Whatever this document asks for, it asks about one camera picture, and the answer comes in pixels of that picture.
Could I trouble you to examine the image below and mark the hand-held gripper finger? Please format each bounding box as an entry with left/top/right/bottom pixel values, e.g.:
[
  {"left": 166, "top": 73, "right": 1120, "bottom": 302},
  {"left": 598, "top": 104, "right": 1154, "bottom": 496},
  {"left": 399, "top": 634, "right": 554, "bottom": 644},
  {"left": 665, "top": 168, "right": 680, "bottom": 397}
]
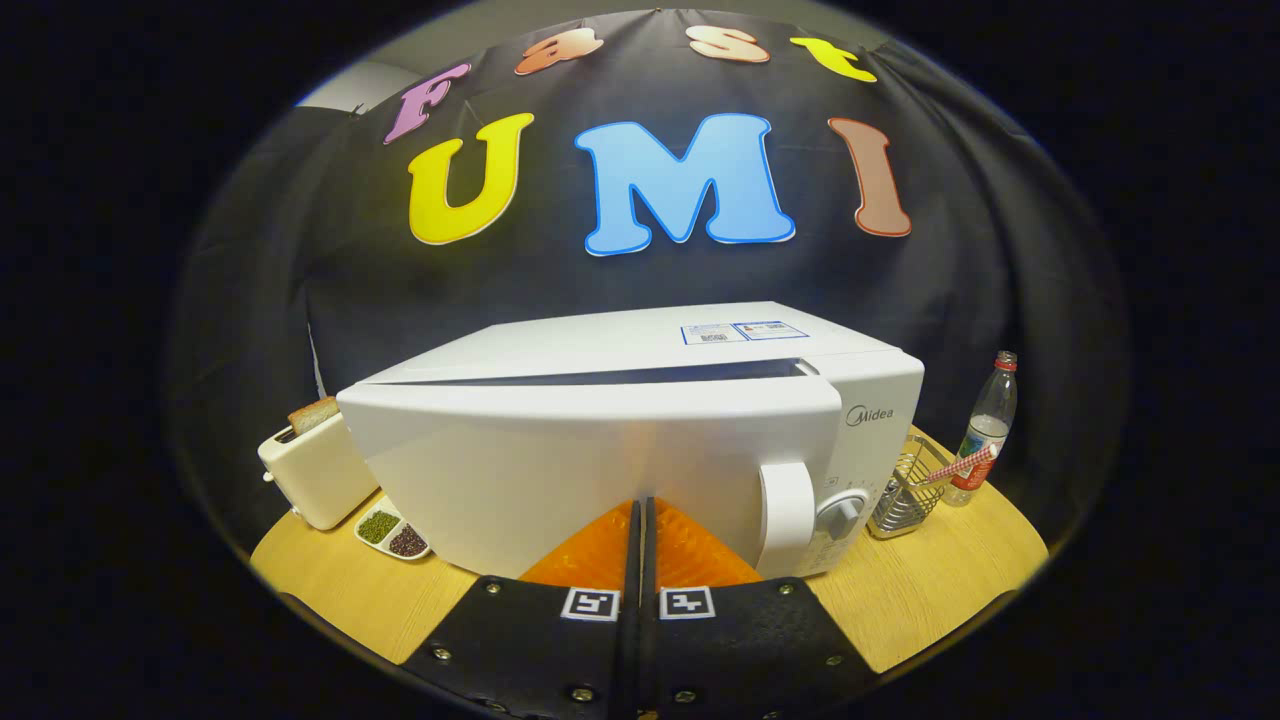
[
  {"left": 400, "top": 498, "right": 641, "bottom": 720},
  {"left": 644, "top": 498, "right": 881, "bottom": 720}
]

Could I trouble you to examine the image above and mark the white microwave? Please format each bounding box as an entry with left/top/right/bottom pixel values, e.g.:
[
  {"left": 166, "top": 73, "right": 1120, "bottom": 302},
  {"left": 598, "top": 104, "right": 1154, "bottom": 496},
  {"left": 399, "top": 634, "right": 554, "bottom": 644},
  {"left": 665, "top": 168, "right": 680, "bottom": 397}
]
[{"left": 336, "top": 301, "right": 926, "bottom": 583}]

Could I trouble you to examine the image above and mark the white divided bean dish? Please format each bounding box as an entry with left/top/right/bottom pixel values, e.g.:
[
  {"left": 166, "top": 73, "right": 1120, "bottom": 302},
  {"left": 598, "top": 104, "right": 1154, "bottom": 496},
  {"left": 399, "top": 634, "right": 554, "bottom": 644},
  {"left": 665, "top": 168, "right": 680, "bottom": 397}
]
[{"left": 354, "top": 502, "right": 433, "bottom": 562}]

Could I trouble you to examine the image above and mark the cream toaster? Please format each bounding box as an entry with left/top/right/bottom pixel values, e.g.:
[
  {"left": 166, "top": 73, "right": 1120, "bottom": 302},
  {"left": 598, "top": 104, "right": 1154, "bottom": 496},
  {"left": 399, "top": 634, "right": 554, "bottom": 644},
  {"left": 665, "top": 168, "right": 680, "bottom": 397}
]
[{"left": 257, "top": 412, "right": 379, "bottom": 531}]

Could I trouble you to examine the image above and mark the red checked straw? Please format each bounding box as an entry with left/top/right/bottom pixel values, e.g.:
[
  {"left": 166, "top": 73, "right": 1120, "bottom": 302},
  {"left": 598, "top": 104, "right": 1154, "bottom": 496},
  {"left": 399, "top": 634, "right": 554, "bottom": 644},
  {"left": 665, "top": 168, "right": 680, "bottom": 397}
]
[{"left": 922, "top": 444, "right": 1001, "bottom": 486}]

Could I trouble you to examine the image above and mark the brown toast slice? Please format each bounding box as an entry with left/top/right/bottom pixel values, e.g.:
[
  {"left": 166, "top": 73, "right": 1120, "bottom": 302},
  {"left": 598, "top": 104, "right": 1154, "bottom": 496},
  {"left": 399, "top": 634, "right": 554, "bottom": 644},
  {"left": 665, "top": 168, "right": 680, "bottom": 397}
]
[{"left": 288, "top": 396, "right": 339, "bottom": 435}]

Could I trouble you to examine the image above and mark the clear red label water bottle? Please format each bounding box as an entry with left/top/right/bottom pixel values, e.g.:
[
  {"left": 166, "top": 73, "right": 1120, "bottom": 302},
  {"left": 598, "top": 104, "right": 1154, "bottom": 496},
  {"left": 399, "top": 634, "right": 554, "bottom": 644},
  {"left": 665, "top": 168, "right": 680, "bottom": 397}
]
[{"left": 942, "top": 351, "right": 1019, "bottom": 507}]

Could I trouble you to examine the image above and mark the metal wire basket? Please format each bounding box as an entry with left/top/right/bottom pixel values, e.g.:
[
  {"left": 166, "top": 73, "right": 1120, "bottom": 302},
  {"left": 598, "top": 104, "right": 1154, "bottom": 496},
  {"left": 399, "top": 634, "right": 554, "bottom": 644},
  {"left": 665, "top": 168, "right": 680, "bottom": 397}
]
[{"left": 867, "top": 434, "right": 956, "bottom": 541}]

